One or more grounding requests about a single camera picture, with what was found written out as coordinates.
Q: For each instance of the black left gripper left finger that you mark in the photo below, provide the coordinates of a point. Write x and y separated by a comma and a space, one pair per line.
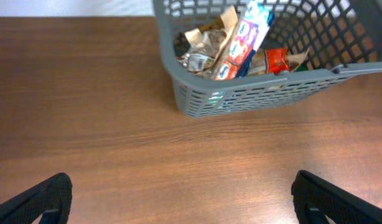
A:
49, 201

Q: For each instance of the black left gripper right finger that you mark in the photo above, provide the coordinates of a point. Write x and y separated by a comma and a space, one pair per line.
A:
318, 201

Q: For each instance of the green lidded jar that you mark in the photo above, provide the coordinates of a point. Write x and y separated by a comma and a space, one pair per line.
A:
302, 68

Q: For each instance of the beige bread bun package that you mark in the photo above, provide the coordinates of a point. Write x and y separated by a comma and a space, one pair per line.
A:
294, 61

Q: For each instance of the red orange pasta package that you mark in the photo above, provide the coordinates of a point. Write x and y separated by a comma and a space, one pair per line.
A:
268, 61

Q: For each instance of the brown beige snack bag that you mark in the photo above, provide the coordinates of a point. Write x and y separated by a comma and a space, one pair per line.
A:
207, 43

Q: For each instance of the Kleenex tissue pack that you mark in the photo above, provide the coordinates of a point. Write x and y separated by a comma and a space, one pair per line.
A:
250, 32

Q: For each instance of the grey plastic mesh basket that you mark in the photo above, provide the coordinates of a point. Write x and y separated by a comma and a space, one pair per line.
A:
343, 39

